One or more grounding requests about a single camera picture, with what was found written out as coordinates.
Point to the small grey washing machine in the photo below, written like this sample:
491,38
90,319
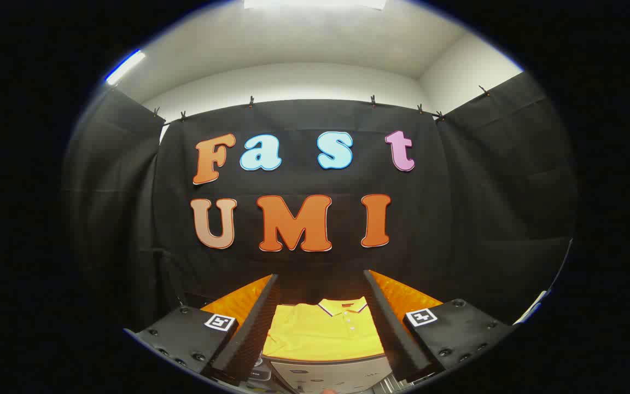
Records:
263,369

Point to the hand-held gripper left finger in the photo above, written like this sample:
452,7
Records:
257,328

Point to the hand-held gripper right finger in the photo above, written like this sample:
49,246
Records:
386,328

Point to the black backdrop cloth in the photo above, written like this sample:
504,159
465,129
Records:
304,262

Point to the yellow polo shirt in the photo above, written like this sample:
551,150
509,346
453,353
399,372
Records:
320,334

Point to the row of black clips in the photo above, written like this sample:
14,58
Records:
250,102

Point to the ceiling light panel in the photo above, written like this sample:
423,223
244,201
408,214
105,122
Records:
125,67
315,3

